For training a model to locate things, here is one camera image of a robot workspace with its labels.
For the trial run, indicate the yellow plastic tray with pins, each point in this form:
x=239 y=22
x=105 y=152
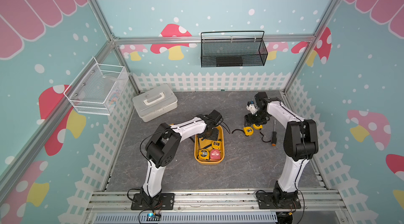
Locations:
x=199 y=144

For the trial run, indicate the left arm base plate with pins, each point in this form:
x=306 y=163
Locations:
x=162 y=201

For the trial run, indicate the black orange screwdriver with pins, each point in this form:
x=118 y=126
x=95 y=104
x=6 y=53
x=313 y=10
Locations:
x=274 y=135

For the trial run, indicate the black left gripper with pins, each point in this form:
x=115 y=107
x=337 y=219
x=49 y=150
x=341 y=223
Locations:
x=214 y=136

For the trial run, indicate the black wire mesh basket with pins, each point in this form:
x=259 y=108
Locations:
x=242 y=48

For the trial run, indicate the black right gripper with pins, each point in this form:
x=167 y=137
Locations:
x=249 y=120

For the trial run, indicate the white wire mesh basket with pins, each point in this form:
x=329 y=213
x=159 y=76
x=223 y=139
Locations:
x=98 y=88

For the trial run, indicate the pink tape measure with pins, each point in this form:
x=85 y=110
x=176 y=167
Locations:
x=215 y=155

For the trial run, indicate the white plastic storage case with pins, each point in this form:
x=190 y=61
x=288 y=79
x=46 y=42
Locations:
x=155 y=102

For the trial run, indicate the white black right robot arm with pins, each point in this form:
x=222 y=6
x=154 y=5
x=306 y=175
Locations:
x=300 y=141

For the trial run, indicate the green circuit board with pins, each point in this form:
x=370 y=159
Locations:
x=153 y=217

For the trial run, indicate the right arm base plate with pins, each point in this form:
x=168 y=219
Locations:
x=278 y=200

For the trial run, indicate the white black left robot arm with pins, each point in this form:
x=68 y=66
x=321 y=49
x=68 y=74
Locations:
x=163 y=145

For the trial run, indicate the grey slotted cable duct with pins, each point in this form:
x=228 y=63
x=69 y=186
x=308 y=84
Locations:
x=190 y=218

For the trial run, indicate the yellow tape measure front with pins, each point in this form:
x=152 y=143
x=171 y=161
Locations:
x=203 y=155

